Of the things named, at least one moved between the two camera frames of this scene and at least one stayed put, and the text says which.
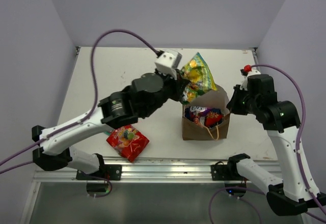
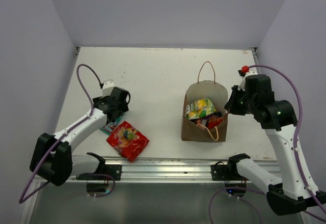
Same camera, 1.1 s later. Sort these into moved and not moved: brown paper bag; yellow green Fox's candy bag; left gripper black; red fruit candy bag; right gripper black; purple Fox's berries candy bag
Moved: left gripper black; purple Fox's berries candy bag; yellow green Fox's candy bag
Not moved: right gripper black; red fruit candy bag; brown paper bag
